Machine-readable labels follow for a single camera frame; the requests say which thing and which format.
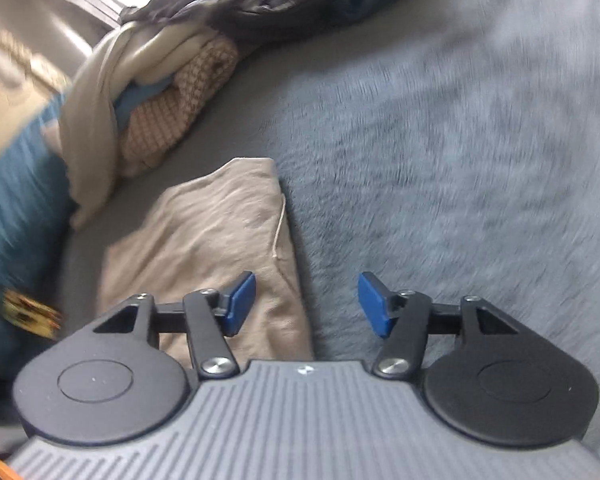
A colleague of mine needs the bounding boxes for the pink knit sweater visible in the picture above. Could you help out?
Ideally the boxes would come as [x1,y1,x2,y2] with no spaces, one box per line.
[119,39,240,177]

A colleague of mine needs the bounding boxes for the beige pants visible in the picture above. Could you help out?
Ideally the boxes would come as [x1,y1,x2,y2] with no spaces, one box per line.
[97,157,315,366]

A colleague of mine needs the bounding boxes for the cream carved headboard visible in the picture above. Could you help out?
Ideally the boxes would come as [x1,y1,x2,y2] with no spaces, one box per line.
[0,30,71,181]

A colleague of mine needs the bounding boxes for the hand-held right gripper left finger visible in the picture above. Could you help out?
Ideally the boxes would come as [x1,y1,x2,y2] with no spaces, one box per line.
[92,271,257,380]

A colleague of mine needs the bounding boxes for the dark plaid shirt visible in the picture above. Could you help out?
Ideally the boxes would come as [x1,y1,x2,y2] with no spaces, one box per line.
[120,0,351,43]

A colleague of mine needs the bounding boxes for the white garment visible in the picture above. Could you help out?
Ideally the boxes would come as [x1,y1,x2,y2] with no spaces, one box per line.
[57,22,216,231]

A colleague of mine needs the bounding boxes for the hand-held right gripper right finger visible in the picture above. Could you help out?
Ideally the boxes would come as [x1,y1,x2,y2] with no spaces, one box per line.
[357,271,521,380]

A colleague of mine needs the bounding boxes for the light blue garment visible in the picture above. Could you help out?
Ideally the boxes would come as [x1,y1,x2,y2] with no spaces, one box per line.
[114,82,173,128]

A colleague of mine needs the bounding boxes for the grey bed blanket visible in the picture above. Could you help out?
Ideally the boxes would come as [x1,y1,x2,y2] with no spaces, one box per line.
[55,0,600,480]

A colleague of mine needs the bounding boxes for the blue duvet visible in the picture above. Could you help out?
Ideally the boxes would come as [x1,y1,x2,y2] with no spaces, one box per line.
[0,92,81,421]

